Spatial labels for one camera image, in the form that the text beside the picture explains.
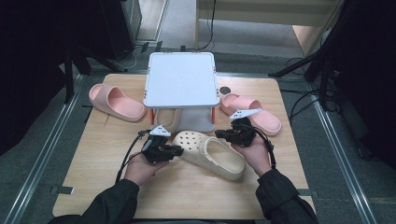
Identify hanging black cable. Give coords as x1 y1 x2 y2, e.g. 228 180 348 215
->
199 0 218 51

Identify pink slipper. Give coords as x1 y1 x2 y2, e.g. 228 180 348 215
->
219 92 283 137
88 83 148 123

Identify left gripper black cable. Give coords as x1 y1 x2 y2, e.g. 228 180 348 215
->
115 130 152 185

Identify person's right hand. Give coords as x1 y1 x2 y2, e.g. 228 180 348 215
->
232 134 274 177

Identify beige clog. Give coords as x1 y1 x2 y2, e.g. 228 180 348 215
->
154 107 181 133
172 130 247 181

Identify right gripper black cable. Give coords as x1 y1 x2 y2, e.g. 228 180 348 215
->
253 124 278 171

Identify black tripod stand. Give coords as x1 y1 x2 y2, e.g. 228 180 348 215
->
268 0 347 110

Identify black curtain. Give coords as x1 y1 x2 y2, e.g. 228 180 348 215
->
0 0 74 157
323 0 396 171

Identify metal floor rail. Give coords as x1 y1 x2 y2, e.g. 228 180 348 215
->
3 74 86 224
311 74 378 224

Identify person's left hand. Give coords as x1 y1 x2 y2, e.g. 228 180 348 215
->
123 151 169 188

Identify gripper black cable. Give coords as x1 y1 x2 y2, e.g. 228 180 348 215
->
115 130 152 185
253 124 278 171

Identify black floor cables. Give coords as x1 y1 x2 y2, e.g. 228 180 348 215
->
279 57 339 120

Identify black metal stand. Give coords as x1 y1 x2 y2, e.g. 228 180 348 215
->
64 45 125 105

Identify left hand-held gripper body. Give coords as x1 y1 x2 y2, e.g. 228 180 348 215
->
141 124 172 164

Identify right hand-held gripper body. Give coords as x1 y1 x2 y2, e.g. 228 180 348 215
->
229 107 263 147

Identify white two-tier shoe rack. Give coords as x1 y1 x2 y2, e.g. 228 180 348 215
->
143 51 220 134

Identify white floor cable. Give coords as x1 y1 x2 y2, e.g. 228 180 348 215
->
123 46 140 71

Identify light wooden furniture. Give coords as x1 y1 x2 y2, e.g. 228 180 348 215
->
195 0 344 57

